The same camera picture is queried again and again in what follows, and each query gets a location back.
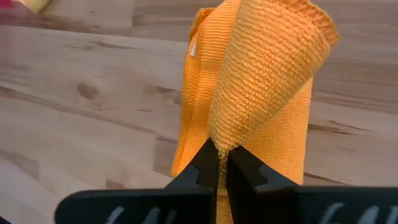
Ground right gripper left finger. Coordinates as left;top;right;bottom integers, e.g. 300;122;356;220
55;138;218;224

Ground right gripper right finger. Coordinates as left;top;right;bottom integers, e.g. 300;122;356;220
226;145;398;224

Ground orange microfiber towel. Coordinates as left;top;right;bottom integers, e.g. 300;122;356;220
170;0;340;224

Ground yellow microfiber towel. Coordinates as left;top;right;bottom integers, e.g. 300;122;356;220
18;0;52;13

